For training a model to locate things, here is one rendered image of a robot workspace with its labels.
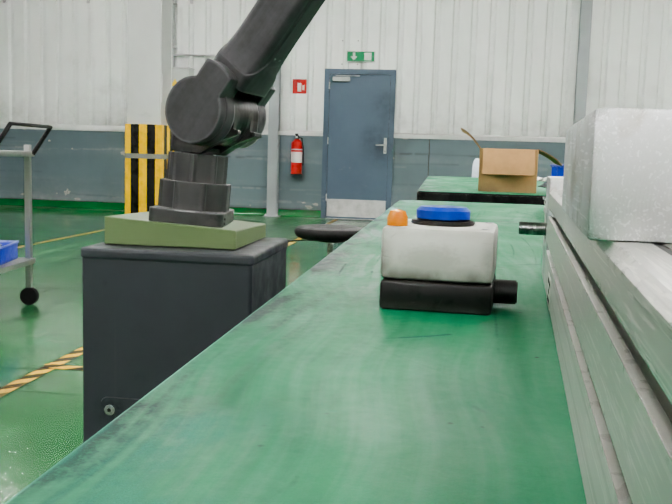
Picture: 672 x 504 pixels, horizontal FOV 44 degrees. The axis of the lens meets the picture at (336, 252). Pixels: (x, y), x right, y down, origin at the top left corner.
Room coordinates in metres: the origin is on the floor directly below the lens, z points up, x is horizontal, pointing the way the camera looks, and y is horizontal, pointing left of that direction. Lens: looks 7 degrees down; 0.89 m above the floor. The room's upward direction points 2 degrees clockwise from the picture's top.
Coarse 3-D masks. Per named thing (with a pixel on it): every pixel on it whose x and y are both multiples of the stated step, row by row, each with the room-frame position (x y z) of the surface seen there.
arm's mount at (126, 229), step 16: (112, 224) 0.95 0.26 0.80; (128, 224) 0.94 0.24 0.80; (144, 224) 0.94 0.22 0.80; (160, 224) 0.94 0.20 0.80; (176, 224) 0.94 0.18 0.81; (240, 224) 1.02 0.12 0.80; (256, 224) 1.05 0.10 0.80; (112, 240) 0.95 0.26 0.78; (128, 240) 0.94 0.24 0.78; (144, 240) 0.94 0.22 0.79; (160, 240) 0.94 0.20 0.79; (176, 240) 0.94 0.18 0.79; (192, 240) 0.93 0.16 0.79; (208, 240) 0.93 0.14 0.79; (224, 240) 0.93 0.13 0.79; (240, 240) 0.95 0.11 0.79; (256, 240) 1.03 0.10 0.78
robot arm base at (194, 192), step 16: (176, 160) 0.98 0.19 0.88; (192, 160) 0.97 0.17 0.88; (208, 160) 0.98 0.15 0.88; (224, 160) 1.00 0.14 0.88; (176, 176) 0.98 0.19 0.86; (192, 176) 0.97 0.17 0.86; (208, 176) 0.98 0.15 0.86; (224, 176) 1.00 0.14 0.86; (160, 192) 0.99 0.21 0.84; (176, 192) 0.97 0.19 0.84; (192, 192) 0.97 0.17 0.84; (208, 192) 0.97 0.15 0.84; (224, 192) 0.99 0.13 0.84; (160, 208) 0.95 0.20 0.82; (176, 208) 0.97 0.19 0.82; (192, 208) 0.97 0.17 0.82; (208, 208) 0.97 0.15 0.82; (224, 208) 0.99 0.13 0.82; (192, 224) 0.95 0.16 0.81; (208, 224) 0.95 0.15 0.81; (224, 224) 0.96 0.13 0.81
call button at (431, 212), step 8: (424, 208) 0.61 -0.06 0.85; (432, 208) 0.60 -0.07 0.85; (440, 208) 0.60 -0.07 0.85; (448, 208) 0.60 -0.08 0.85; (456, 208) 0.60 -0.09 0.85; (464, 208) 0.61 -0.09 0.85; (416, 216) 0.62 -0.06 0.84; (424, 216) 0.61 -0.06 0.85; (432, 216) 0.60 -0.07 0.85; (440, 216) 0.60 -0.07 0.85; (448, 216) 0.60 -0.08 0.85; (456, 216) 0.60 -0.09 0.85; (464, 216) 0.61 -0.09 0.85
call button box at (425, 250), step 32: (416, 224) 0.61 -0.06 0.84; (448, 224) 0.60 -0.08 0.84; (480, 224) 0.63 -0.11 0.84; (384, 256) 0.59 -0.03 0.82; (416, 256) 0.58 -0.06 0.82; (448, 256) 0.58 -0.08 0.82; (480, 256) 0.57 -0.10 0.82; (384, 288) 0.59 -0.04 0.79; (416, 288) 0.58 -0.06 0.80; (448, 288) 0.58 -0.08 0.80; (480, 288) 0.57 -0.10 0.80; (512, 288) 0.60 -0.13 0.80
